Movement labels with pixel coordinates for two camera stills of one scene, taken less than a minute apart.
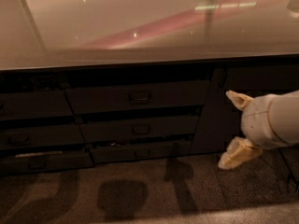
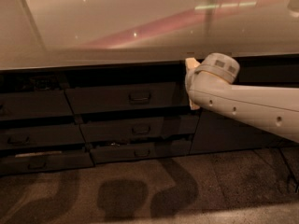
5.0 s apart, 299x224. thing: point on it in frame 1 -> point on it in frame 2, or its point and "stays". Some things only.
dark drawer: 46,161 stays
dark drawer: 142,151 stays
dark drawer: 35,105 stays
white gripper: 256,121 -> 191,78
